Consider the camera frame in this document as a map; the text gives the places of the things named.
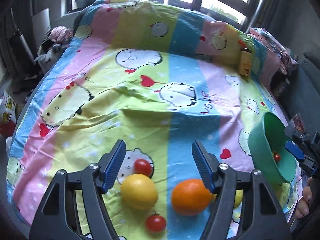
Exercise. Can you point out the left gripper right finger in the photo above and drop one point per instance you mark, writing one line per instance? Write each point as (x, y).
(261, 214)

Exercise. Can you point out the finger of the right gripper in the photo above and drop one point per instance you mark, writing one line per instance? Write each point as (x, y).
(295, 151)

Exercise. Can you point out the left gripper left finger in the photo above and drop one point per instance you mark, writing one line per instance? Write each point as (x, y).
(57, 214)

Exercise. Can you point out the green plastic bowl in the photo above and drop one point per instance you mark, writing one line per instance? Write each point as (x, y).
(268, 136)

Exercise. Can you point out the yellow lemon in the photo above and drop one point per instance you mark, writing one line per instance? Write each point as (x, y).
(139, 192)

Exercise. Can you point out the red cherry tomato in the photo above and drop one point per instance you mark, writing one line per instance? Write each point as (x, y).
(155, 223)

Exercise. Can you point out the person's hand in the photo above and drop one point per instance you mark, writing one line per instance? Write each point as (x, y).
(302, 208)

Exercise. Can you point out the snack packet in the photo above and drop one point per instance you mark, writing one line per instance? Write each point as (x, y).
(298, 123)

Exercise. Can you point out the yellow pear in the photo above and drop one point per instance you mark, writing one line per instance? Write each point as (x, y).
(237, 201)

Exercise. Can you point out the dark grey sofa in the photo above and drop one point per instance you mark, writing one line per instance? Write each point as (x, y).
(301, 96)

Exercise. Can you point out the orange fruit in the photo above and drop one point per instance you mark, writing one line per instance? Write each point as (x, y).
(190, 197)

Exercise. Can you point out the pile of patterned clothes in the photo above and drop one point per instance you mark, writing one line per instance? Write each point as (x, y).
(288, 59)

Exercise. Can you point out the yellow bear bottle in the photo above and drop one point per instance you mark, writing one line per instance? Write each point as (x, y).
(245, 62)

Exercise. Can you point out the colourful cartoon bed sheet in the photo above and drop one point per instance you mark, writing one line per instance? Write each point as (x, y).
(158, 78)

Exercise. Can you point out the pink crumpled cloth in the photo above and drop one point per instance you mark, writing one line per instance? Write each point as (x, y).
(60, 34)

